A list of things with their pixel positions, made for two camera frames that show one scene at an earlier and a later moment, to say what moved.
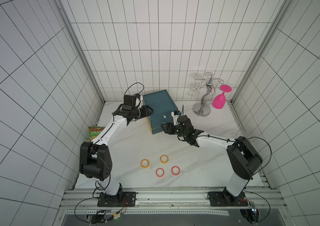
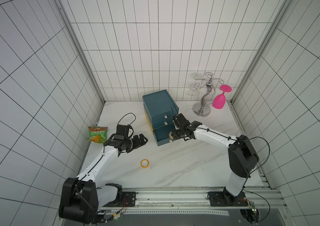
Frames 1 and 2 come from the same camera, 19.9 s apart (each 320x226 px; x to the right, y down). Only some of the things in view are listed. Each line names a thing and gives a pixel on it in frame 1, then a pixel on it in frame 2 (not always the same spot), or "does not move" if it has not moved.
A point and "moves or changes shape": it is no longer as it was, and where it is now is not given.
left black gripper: x=146 y=111 -> x=138 y=144
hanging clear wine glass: x=193 y=90 does not move
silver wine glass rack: x=202 y=109 does not move
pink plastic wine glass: x=219 y=100 does not move
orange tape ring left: x=148 y=165 does not move
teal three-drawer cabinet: x=163 y=105 moves or changes shape
